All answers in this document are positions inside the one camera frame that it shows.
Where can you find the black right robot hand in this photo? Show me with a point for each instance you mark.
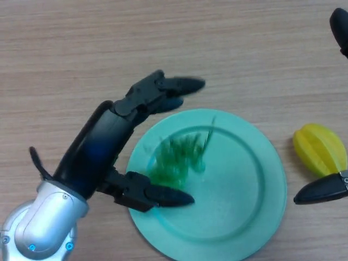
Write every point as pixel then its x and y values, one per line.
pixel 320 191

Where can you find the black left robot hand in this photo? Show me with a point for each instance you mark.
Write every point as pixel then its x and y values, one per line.
pixel 95 146

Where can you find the green grape bunch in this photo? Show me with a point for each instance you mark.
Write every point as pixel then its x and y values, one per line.
pixel 176 157

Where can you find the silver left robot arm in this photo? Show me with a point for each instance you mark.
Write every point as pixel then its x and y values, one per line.
pixel 43 220

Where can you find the green round plate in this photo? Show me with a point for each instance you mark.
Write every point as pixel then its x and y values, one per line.
pixel 231 195

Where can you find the yellow starfruit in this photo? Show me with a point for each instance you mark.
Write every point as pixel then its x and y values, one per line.
pixel 318 149

